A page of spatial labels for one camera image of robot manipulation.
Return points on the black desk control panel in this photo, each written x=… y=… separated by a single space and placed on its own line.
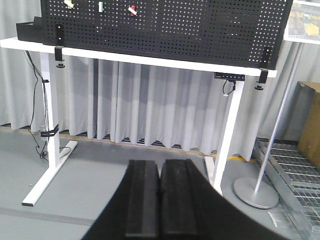
x=229 y=76

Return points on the red toggle switch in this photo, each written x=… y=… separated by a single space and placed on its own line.
x=132 y=10

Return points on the yellow-lit toggle switch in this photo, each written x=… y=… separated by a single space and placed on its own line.
x=69 y=4

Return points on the black box on desk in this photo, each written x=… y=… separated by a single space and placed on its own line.
x=31 y=31

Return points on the black right pegboard clamp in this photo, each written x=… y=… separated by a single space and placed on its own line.
x=263 y=68

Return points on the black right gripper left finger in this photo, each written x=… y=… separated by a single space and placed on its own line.
x=143 y=207

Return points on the brown cardboard box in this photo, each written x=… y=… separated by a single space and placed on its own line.
x=309 y=142

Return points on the white standing desk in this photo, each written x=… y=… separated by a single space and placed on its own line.
x=215 y=165

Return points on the black perforated pegboard panel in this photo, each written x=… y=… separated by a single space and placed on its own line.
x=223 y=32

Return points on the black left pegboard clamp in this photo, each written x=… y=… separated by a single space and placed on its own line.
x=59 y=30

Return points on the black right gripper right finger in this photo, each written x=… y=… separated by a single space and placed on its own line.
x=177 y=209

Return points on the black pegboard clamp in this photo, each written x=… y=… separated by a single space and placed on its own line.
x=59 y=30
x=263 y=68

